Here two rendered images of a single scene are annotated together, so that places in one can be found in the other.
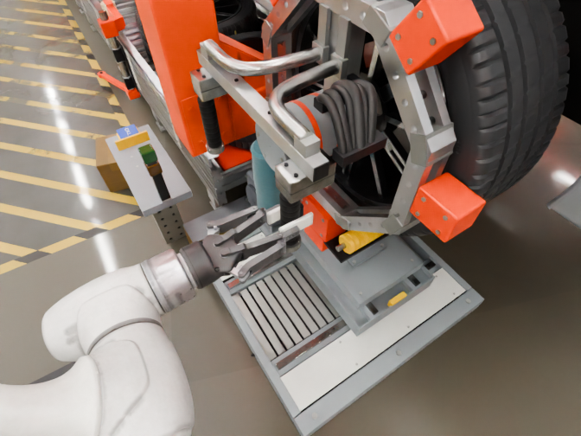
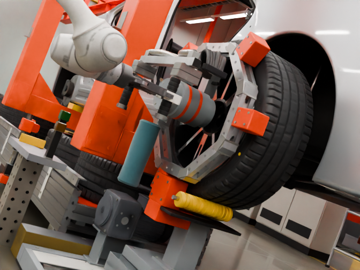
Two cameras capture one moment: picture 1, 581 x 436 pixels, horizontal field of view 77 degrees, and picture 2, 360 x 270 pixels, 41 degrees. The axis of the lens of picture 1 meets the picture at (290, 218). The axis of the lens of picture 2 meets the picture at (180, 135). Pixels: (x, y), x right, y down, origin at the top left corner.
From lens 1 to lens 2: 1.35 m
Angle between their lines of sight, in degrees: 53
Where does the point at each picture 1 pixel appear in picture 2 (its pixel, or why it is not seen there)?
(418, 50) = (245, 48)
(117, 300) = not seen: hidden behind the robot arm
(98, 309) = not seen: hidden behind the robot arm
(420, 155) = (240, 88)
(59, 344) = (66, 37)
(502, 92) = (278, 80)
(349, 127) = (212, 59)
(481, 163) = (268, 105)
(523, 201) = not seen: outside the picture
